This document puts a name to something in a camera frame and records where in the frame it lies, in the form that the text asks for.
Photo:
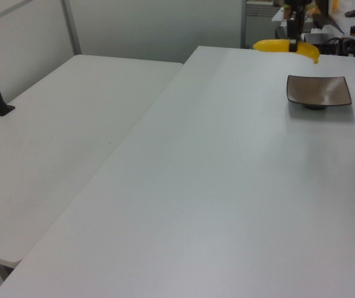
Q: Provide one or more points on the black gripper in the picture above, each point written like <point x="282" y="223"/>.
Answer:
<point x="297" y="3"/>

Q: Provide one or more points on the yellow plastic banana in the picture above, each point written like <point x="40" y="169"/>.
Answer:
<point x="273" y="45"/>

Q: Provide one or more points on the brown square ceramic plate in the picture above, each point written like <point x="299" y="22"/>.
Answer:
<point x="318" y="90"/>

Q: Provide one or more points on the perforated grey metal panel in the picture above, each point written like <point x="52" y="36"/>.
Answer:
<point x="258" y="21"/>

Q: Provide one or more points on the black computer mouse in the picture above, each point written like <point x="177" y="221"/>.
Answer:
<point x="352" y="13"/>

